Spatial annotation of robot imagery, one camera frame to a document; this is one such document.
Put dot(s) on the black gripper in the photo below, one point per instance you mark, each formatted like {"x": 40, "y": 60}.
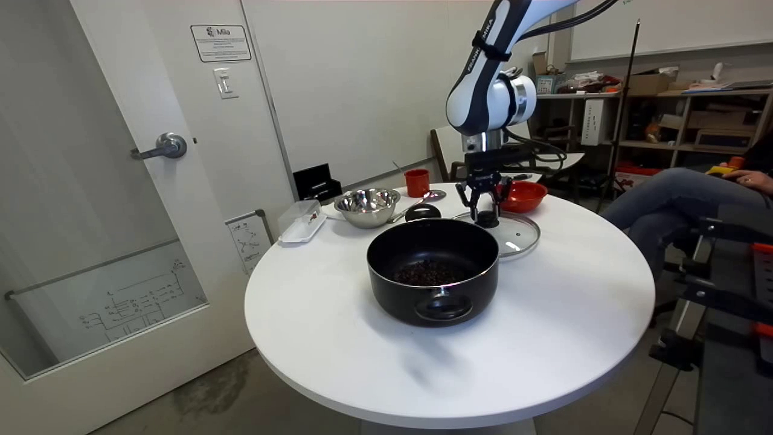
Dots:
{"x": 483, "y": 170}

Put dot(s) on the red bowl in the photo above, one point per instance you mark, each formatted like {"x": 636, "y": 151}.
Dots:
{"x": 528, "y": 197}

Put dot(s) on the glass pot lid black knob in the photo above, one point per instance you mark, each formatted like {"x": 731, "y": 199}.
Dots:
{"x": 514, "y": 238}

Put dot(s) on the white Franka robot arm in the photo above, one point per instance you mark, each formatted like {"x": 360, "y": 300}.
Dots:
{"x": 490, "y": 89}

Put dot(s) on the stainless steel bowl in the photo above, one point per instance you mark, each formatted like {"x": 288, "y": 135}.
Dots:
{"x": 366, "y": 209}

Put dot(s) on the black cooking pot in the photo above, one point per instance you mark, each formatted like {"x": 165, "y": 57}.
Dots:
{"x": 435, "y": 305}

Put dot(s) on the person's hand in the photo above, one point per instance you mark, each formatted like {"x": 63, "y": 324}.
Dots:
{"x": 756, "y": 180}

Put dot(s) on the large metal spoon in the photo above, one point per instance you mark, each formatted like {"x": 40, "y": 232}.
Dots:
{"x": 435, "y": 195}

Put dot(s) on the white leaning panel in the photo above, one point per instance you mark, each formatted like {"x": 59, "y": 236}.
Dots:
{"x": 450, "y": 148}

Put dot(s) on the red mug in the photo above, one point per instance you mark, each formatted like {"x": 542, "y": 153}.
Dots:
{"x": 415, "y": 184}

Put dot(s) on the small white table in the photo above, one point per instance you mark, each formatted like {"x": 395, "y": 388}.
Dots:
{"x": 564, "y": 161}

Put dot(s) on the dark beans pile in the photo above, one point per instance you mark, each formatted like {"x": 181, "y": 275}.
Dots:
{"x": 426, "y": 271}

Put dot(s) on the black vertical pole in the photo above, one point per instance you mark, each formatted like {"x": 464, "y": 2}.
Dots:
{"x": 623, "y": 104}

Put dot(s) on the storage shelf unit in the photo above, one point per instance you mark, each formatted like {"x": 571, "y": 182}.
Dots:
{"x": 644, "y": 147}

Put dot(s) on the clear plastic container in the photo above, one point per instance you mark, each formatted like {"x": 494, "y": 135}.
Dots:
{"x": 303, "y": 224}

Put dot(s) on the person's leg in jeans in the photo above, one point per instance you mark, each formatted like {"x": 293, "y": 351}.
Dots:
{"x": 685, "y": 201}

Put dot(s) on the cardboard box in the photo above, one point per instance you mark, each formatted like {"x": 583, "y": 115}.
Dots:
{"x": 653, "y": 84}

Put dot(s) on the small whiteboard with drawings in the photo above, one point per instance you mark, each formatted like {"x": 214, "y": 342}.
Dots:
{"x": 250, "y": 243}

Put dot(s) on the white door with window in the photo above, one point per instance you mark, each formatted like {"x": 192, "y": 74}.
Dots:
{"x": 81, "y": 201}

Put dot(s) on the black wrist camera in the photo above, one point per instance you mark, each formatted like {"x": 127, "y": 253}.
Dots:
{"x": 522, "y": 156}

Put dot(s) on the black wall tray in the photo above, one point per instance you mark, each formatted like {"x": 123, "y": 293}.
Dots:
{"x": 316, "y": 184}

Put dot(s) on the white light switch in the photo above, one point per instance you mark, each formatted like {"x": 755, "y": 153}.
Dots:
{"x": 224, "y": 84}

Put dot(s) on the white wall sign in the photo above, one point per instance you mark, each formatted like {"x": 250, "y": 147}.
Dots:
{"x": 221, "y": 42}

